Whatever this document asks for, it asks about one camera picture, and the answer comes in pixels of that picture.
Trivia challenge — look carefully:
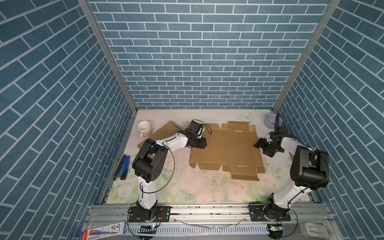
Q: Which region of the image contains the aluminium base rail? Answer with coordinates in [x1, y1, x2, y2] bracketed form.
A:
[84, 202, 333, 229]

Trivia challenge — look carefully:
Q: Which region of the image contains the lavender ceramic mug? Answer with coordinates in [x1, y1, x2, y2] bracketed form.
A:
[264, 113, 283, 129]

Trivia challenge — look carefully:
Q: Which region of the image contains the white red blue carton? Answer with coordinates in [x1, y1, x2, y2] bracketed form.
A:
[79, 222, 125, 240]

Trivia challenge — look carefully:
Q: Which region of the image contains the blue object at left wall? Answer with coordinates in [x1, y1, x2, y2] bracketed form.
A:
[114, 155, 131, 181]

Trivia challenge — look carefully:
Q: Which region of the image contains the white ceramic mug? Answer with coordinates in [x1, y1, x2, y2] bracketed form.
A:
[138, 121, 152, 138]

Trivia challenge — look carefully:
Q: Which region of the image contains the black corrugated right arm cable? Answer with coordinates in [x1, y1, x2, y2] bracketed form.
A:
[273, 112, 298, 142]

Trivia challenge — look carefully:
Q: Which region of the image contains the brown cardboard box top sheet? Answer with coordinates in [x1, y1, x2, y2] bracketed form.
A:
[138, 122, 181, 149]

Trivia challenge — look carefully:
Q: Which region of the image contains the white plastic device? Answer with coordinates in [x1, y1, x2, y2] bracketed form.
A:
[299, 223, 331, 239]

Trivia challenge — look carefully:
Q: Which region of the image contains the white slotted cable duct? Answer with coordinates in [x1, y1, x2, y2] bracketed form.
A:
[127, 224, 270, 237]

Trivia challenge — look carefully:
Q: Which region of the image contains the brown cardboard box sheet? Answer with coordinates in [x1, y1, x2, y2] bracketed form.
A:
[138, 122, 181, 149]
[189, 121, 265, 181]

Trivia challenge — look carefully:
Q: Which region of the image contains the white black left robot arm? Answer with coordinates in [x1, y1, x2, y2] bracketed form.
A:
[132, 120, 212, 211]

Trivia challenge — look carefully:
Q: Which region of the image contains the aluminium right corner post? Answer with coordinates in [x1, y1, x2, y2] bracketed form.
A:
[272, 0, 341, 113]

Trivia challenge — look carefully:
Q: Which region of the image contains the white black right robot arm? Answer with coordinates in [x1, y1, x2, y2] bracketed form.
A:
[254, 126, 330, 221]

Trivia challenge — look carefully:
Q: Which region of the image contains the aluminium corner post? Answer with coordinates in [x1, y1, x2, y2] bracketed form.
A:
[272, 0, 341, 113]
[78, 0, 138, 114]

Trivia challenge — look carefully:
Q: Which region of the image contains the aluminium left corner post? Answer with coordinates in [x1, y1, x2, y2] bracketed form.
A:
[78, 0, 138, 114]

